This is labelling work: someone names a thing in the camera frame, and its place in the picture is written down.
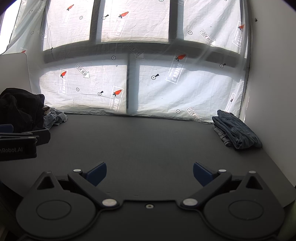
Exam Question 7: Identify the dark cloth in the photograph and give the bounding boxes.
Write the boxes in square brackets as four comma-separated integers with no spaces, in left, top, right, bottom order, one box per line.
[0,88,46,133]

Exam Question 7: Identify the folded grey garment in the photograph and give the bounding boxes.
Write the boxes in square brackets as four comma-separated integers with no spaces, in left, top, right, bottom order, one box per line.
[213,125,233,147]

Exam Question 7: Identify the light blue-grey shirt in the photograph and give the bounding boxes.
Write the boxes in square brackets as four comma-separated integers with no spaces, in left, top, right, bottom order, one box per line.
[43,108,68,131]

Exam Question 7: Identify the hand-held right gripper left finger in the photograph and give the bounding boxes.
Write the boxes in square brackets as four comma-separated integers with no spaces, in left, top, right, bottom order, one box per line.
[29,162,120,208]

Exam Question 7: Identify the printed white sheet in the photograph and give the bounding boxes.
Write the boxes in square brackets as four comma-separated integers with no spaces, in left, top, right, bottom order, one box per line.
[5,0,252,123]

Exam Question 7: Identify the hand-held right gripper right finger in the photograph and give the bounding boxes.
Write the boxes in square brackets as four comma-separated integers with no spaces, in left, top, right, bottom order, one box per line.
[176,162,267,208]

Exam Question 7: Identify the folded blue jeans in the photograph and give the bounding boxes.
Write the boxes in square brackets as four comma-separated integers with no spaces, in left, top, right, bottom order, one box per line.
[212,110,263,150]

